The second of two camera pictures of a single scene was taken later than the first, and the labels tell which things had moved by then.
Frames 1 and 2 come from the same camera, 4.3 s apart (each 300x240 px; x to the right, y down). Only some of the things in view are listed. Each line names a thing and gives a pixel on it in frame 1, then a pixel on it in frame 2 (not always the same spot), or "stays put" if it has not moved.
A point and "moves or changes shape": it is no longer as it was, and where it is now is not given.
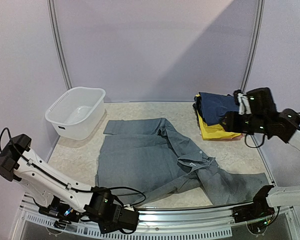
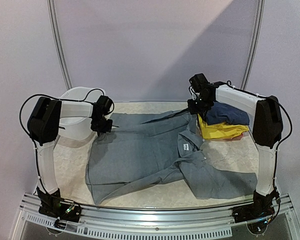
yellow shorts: x=214 y=131 stays put
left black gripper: x=107 y=230 → x=107 y=128
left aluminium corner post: x=57 y=44 stays put
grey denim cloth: x=146 y=159 moves or changes shape
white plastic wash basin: x=78 y=114 stays put
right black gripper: x=230 y=121 → x=194 y=107
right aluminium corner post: x=260 y=17 stays put
